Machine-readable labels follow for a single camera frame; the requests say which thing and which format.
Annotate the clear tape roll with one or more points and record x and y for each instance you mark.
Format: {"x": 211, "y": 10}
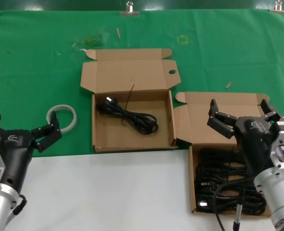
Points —
{"x": 73, "y": 113}

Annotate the clear plastic wrapper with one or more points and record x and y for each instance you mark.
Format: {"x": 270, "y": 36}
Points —
{"x": 91, "y": 41}

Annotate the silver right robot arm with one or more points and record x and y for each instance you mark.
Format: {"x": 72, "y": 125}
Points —
{"x": 280, "y": 195}

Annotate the green table cloth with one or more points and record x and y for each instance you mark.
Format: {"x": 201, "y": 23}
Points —
{"x": 36, "y": 72}

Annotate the silver binder clip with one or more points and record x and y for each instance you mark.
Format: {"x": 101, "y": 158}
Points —
{"x": 129, "y": 13}
{"x": 278, "y": 10}

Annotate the long wooden stick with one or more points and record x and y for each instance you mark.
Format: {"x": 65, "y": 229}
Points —
{"x": 118, "y": 33}

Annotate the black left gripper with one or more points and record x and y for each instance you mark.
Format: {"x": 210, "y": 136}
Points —
{"x": 16, "y": 154}

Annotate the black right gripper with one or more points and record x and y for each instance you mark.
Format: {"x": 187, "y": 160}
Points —
{"x": 254, "y": 142}

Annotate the open cardboard box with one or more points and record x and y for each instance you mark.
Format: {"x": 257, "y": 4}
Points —
{"x": 132, "y": 72}
{"x": 199, "y": 115}

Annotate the short wooden stick piece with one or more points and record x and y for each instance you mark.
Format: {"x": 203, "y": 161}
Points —
{"x": 229, "y": 84}

